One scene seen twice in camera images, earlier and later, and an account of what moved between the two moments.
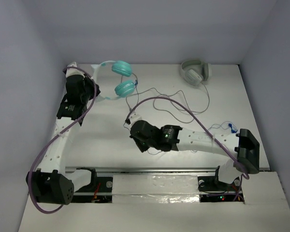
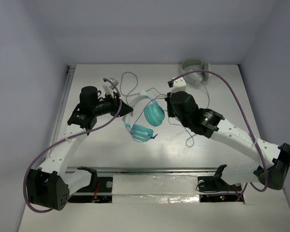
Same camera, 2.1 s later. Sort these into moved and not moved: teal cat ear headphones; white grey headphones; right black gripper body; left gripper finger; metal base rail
Moved: right black gripper body; left gripper finger; teal cat ear headphones
Not moved: metal base rail; white grey headphones
